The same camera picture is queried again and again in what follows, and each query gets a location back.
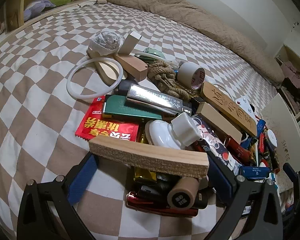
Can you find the tan wooden block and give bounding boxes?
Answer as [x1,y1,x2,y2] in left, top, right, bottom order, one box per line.
[114,54,148,82]

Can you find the crumpled clear plastic wrap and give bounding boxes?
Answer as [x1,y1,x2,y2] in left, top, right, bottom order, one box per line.
[89,31,124,55]

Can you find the beige tape roll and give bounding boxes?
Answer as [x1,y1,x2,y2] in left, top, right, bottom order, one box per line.
[177,62,206,90]

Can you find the light wooden board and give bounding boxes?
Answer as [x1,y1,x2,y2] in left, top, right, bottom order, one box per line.
[86,49,128,84]

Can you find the wooden shelf unit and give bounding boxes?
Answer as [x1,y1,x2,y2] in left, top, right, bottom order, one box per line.
[0,0,108,33]

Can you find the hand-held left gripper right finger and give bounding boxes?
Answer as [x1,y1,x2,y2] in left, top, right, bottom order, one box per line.
[207,152,284,240]

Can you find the cork cylinder stamp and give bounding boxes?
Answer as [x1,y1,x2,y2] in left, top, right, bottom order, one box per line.
[167,176,200,209]

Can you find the long pale wooden block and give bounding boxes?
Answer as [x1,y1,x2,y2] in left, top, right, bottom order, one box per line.
[88,135,210,180]

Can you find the dark blue box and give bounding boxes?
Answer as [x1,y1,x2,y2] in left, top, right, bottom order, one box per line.
[238,166,271,180]

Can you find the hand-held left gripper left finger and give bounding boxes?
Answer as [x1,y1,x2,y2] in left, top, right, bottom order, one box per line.
[17,152,99,240]

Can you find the mint green holder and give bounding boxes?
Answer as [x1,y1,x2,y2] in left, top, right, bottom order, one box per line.
[135,47,167,62]

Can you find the silver harmonica box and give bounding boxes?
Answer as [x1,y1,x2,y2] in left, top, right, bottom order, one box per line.
[126,83,192,117]

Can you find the astronaut printed box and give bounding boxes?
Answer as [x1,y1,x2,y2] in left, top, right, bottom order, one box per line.
[191,115,243,175]

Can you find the pink clothes pile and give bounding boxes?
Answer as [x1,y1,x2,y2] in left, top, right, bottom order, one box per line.
[281,61,300,88]

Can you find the checkered bed sheet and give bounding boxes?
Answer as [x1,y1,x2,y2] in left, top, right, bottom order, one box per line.
[0,0,288,240]

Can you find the brown rope knot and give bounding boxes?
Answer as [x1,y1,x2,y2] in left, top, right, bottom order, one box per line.
[147,61,193,100]

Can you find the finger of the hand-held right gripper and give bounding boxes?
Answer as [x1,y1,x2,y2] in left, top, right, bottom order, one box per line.
[283,163,300,205]

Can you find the white square cap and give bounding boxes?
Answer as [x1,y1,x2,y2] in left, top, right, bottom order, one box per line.
[170,112,202,147]

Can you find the round white tape measure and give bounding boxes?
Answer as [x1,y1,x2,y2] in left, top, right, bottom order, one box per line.
[265,129,278,150]

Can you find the red metallic tube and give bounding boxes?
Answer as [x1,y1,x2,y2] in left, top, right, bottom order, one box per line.
[125,191,199,217]

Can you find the light wooden bar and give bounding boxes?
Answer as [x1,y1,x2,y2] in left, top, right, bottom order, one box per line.
[197,102,243,144]

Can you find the small white cardboard box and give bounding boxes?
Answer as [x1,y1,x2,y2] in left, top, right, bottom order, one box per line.
[119,31,142,55]

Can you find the white plastic ring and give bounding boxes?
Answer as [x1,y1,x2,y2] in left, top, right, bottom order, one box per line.
[66,57,124,103]

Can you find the dark green flat box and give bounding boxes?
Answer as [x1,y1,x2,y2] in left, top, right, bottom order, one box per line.
[102,94,163,120]

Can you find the wooden plaque with writing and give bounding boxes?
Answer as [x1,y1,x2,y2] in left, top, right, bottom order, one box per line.
[200,81,258,137]

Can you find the red snack packet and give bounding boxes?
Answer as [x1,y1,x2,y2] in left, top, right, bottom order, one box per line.
[75,96,139,142]

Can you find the wooden closet shelves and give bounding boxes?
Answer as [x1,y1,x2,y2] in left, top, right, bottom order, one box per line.
[275,44,300,115]

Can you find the purple plush toy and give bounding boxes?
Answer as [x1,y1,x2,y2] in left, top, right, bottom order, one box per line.
[23,0,56,22]

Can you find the beige quilted comforter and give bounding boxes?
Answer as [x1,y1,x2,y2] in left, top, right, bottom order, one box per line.
[102,0,285,85]

